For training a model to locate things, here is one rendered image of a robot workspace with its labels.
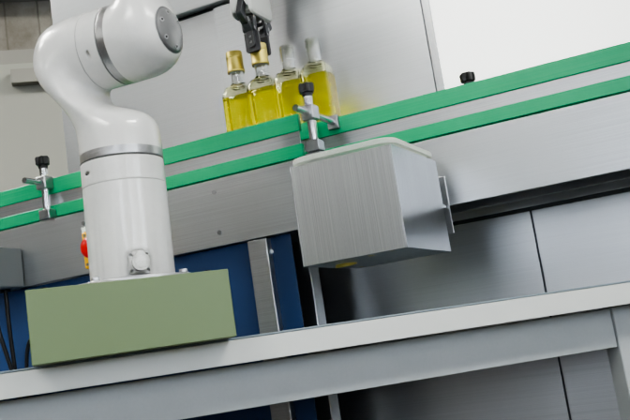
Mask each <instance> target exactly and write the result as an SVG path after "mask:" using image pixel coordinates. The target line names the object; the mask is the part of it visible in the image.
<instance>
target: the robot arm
mask: <svg viewBox="0 0 630 420"><path fill-rule="evenodd" d="M230 6H231V14H232V16H233V17H234V18H235V19H236V20H237V21H239V22H240V23H241V24H242V31H243V33H244V38H245V44H246V51H247V53H254V52H257V51H260V50H261V49H262V45H261V42H264V43H265V44H266V48H267V54H268V55H270V54H271V47H270V41H269V36H270V35H269V32H270V31H271V30H272V26H271V23H270V22H271V21H272V10H271V5H270V0H230ZM260 21H262V22H260ZM261 26H263V28H262V29H260V31H259V29H258V27H261ZM182 50H183V33H182V29H181V25H180V23H179V21H178V19H177V17H176V15H175V14H174V12H173V10H172V8H171V7H170V5H169V3H168V2H167V1H166V0H112V3H111V4H110V5H108V6H105V7H100V8H97V9H94V10H91V11H88V12H85V13H83V14H80V15H77V16H74V17H71V18H68V19H65V20H63V21H61V22H57V23H55V24H54V25H52V26H50V27H49V28H47V29H46V30H45V31H44V32H43V33H42V34H41V35H40V36H39V38H38V40H37V43H36V47H35V50H34V57H33V66H34V71H35V74H36V77H37V80H38V82H39V84H40V85H41V86H42V88H43V89H44V90H45V91H46V92H47V93H48V95H49V96H50V97H51V98H52V99H53V100H54V101H55V102H56V103H57V104H58V105H59V106H60V107H61V108H62V109H63V110H64V112H65V113H66V114H67V116H68V117H69V119H70V121H71V123H72V125H73V126H74V128H75V131H76V135H77V139H78V146H79V157H80V166H81V178H82V196H83V208H84V218H85V229H86V240H87V251H88V262H89V273H90V282H87V283H83V284H88V283H97V282H105V281H115V280H123V279H133V278H150V277H158V276H168V275H176V274H185V273H189V272H188V270H187V269H186V268H183V269H180V270H179V272H176V273H175V266H174V256H173V240H172V231H171V222H170V212H169V204H168V194H167V186H166V176H165V168H164V159H163V150H162V142H161V136H160V132H159V128H158V124H157V122H156V121H155V119H154V118H153V117H151V116H150V115H149V114H147V113H145V112H140V111H137V110H133V109H128V108H123V107H117V106H114V105H113V103H112V100H111V91H112V90H113V89H115V88H119V87H122V86H126V85H129V84H133V83H138V82H141V81H145V80H148V79H151V78H155V77H157V76H159V75H161V74H163V73H165V72H167V71H168V70H169V69H171V68H172V67H173V66H174V65H175V64H176V62H177V61H178V59H179V57H180V55H181V52H182Z"/></svg>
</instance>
